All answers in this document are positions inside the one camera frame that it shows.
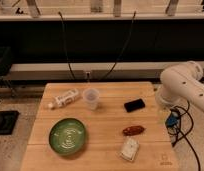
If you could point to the black eraser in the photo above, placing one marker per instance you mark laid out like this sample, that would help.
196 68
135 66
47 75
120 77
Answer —
134 105

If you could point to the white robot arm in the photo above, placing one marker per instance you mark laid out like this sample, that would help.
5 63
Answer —
181 81

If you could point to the translucent plastic cup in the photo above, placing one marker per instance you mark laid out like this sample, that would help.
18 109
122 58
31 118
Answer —
91 98

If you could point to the green ceramic plate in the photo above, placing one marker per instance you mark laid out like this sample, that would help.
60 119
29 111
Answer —
67 136

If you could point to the red-brown snack packet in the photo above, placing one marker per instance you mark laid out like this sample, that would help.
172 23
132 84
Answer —
133 130

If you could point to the blue connector box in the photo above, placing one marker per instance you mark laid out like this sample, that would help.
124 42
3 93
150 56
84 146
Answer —
171 120

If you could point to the black floor mat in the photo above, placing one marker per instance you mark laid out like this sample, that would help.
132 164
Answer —
8 120

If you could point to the dark chair at left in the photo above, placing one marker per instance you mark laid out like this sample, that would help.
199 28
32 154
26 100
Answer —
6 62

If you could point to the white wall outlet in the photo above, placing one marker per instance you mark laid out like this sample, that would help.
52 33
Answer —
87 75

